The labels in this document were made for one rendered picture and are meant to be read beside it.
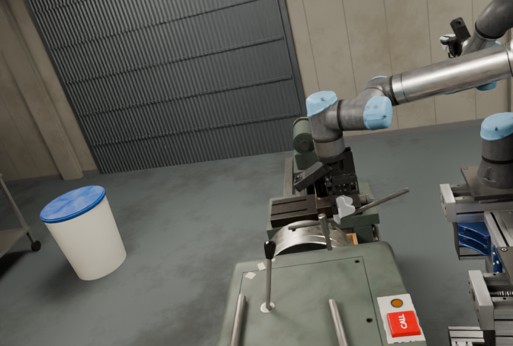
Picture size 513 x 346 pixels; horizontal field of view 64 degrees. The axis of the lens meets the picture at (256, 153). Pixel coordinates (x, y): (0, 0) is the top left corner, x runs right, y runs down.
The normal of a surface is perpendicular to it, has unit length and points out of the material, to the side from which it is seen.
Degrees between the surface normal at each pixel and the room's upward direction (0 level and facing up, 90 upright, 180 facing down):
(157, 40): 90
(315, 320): 0
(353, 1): 90
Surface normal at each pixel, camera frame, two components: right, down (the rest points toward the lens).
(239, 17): -0.22, 0.43
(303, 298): -0.24, -0.89
